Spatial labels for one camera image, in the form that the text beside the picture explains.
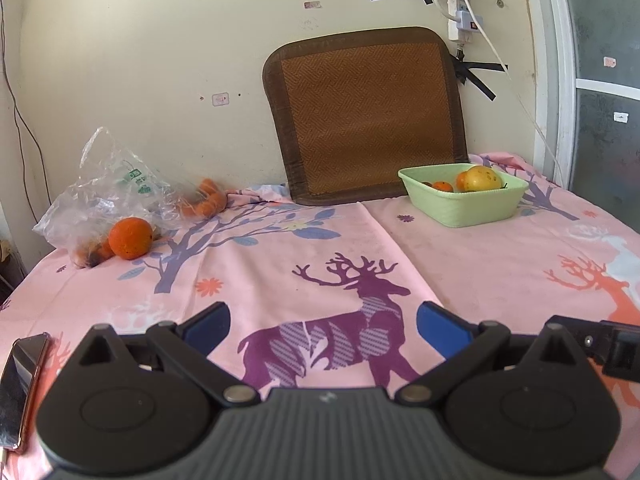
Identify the clear plastic bag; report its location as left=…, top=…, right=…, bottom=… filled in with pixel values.
left=32, top=126, right=187, bottom=267

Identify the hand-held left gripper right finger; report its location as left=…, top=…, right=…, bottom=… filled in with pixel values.
left=394, top=301, right=585, bottom=407

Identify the white cable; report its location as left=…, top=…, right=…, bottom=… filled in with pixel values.
left=459, top=0, right=567, bottom=188

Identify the yellow grapefruit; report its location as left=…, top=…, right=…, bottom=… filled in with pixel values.
left=464, top=165, right=503, bottom=192

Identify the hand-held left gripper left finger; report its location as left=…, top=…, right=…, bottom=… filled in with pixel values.
left=75, top=301, right=262, bottom=409

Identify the thin black cable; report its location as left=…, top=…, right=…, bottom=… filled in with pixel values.
left=0, top=0, right=52, bottom=281

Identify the white power strip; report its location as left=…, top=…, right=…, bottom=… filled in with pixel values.
left=446, top=0, right=485, bottom=43

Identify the smartphone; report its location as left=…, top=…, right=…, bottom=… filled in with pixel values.
left=0, top=332, right=53, bottom=454

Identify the large orange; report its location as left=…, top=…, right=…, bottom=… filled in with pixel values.
left=108, top=217, right=154, bottom=261

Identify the pink deer printed blanket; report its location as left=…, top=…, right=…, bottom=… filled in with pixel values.
left=0, top=151, right=640, bottom=480

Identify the white framed glass door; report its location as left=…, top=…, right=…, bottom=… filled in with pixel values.
left=520, top=0, right=640, bottom=235

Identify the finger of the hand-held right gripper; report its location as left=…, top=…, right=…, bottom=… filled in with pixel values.
left=549, top=315, right=608, bottom=361

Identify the light green plastic basin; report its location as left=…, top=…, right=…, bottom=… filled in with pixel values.
left=398, top=162, right=530, bottom=228

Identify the brown woven seat cushion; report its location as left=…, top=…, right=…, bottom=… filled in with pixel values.
left=262, top=26, right=469, bottom=207

